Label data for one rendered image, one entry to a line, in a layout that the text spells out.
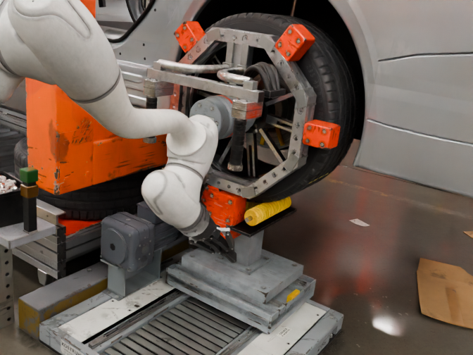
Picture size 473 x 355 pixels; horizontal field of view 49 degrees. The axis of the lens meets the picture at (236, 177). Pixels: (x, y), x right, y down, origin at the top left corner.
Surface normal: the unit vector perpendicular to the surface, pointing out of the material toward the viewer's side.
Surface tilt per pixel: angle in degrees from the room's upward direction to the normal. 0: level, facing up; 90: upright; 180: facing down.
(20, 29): 111
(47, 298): 0
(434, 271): 12
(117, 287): 90
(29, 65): 131
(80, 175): 90
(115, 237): 90
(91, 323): 0
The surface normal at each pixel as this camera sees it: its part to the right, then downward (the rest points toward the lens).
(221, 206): -0.56, 0.21
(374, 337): 0.11, -0.94
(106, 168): 0.82, 0.27
